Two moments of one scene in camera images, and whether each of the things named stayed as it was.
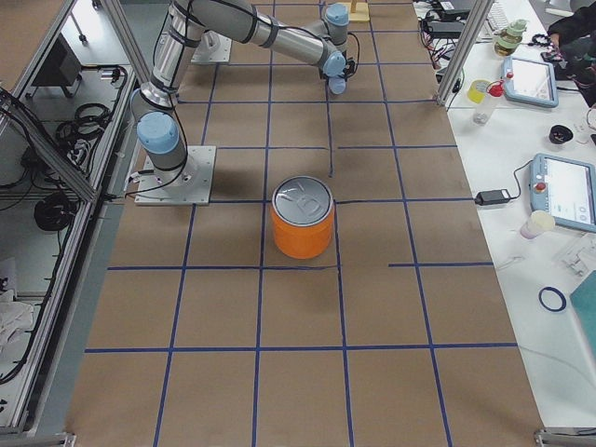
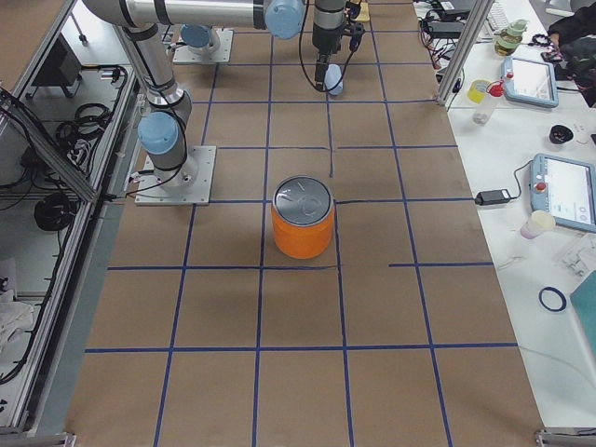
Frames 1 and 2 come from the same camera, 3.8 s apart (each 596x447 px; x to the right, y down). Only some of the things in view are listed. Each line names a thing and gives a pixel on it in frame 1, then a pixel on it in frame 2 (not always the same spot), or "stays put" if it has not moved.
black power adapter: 494,196 stays put
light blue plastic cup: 336,85 stays put
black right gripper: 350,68 to 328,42
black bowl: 560,134 stays put
